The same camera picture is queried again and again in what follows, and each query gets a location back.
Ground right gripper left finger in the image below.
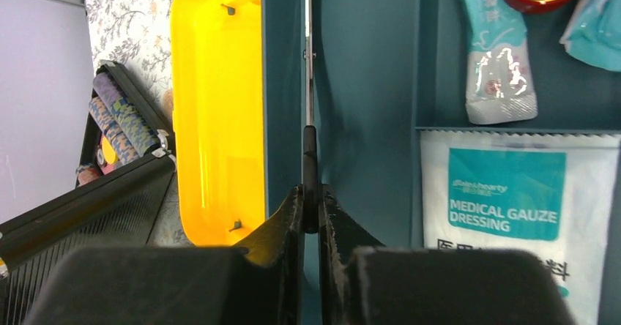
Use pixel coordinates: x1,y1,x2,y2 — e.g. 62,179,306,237
25,186,303,324

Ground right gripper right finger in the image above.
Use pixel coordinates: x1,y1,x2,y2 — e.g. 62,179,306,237
319,186,574,324

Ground black bandage shears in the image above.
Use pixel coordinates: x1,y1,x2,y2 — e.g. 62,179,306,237
302,0,321,234

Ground teal gauze packet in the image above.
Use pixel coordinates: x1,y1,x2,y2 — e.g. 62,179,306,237
420,130,620,324

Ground teal plastic tray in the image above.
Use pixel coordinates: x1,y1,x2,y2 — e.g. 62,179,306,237
262,0,620,324

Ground small teal item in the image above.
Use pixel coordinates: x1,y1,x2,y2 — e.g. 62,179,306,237
461,0,538,125

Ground yellow plastic kit box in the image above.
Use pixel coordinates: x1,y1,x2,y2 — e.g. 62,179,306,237
170,0,266,246

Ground black poker chip case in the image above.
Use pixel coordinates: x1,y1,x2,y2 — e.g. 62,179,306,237
1,61,175,324

